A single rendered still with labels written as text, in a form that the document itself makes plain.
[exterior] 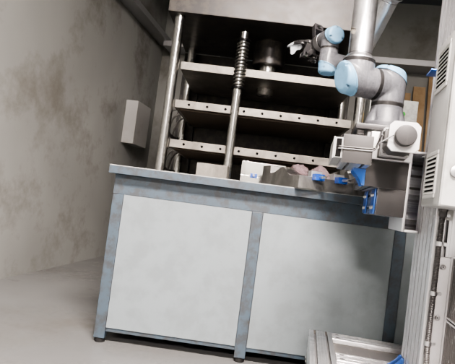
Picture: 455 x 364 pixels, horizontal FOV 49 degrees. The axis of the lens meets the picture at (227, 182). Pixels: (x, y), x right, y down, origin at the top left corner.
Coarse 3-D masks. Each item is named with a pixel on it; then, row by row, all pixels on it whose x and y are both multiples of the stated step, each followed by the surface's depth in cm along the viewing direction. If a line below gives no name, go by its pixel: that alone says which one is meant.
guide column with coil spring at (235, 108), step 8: (240, 32) 306; (248, 32) 306; (240, 40) 305; (240, 64) 304; (240, 72) 304; (240, 96) 305; (232, 104) 304; (232, 112) 303; (232, 120) 303; (232, 128) 302; (232, 136) 302; (232, 144) 302; (232, 152) 303; (224, 160) 303; (232, 160) 303
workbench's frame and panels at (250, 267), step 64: (128, 192) 224; (192, 192) 223; (256, 192) 222; (320, 192) 216; (128, 256) 223; (192, 256) 222; (256, 256) 221; (320, 256) 220; (384, 256) 219; (128, 320) 222; (192, 320) 221; (256, 320) 220; (320, 320) 219; (384, 320) 218
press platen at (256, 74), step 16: (192, 64) 313; (208, 64) 313; (192, 80) 340; (208, 80) 334; (224, 80) 328; (256, 80) 317; (272, 80) 312; (288, 80) 310; (304, 80) 310; (320, 80) 309; (224, 96) 379; (256, 96) 364; (288, 96) 351; (304, 96) 344; (320, 96) 338; (336, 96) 332
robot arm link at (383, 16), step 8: (384, 0) 189; (392, 0) 187; (400, 0) 188; (384, 8) 190; (392, 8) 190; (384, 16) 192; (376, 24) 194; (384, 24) 194; (376, 32) 196; (376, 40) 199
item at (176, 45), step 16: (176, 16) 305; (176, 32) 304; (176, 48) 304; (192, 48) 372; (176, 64) 304; (176, 80) 306; (160, 128) 303; (352, 128) 299; (160, 144) 302; (160, 160) 301; (176, 160) 369
